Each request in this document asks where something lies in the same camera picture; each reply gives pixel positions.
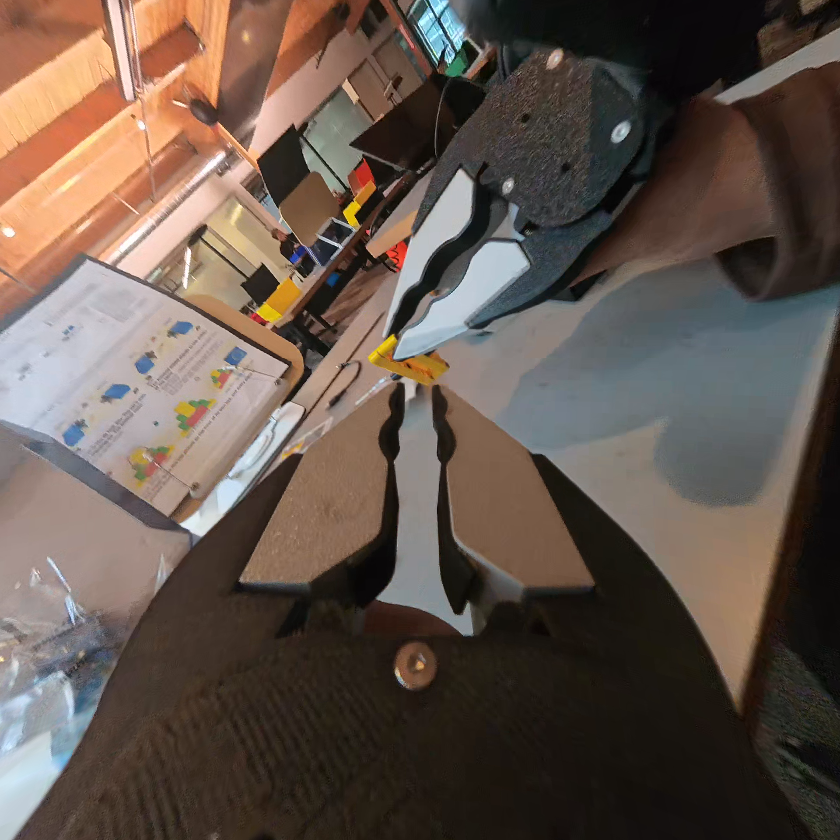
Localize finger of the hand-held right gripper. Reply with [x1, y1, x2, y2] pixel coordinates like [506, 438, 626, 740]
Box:
[381, 168, 479, 342]
[389, 234, 532, 362]

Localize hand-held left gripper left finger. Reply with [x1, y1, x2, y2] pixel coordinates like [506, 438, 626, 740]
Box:
[239, 388, 403, 598]

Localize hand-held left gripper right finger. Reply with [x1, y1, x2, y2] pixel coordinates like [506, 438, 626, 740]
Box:
[431, 388, 595, 614]

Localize yellow curved panel blue pins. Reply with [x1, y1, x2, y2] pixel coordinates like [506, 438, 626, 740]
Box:
[394, 352, 451, 387]

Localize grey desk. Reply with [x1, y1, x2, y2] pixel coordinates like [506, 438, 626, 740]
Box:
[197, 40, 840, 716]

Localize person's right hand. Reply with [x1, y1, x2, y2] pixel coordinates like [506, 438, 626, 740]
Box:
[575, 96, 771, 286]

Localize white stand base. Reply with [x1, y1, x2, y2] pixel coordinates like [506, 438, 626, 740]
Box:
[216, 399, 307, 508]

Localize black monitor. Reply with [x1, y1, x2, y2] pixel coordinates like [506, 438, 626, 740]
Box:
[348, 77, 489, 174]

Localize wooden clipboard printed sheet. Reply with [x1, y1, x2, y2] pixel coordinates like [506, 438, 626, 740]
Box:
[0, 255, 294, 521]

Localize cardboard box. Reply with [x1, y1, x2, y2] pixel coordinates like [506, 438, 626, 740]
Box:
[0, 420, 200, 620]

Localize clear bags inside box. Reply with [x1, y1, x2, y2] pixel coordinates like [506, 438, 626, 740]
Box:
[0, 556, 174, 791]

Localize black cable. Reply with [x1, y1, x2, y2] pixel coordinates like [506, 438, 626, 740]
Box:
[325, 360, 363, 412]

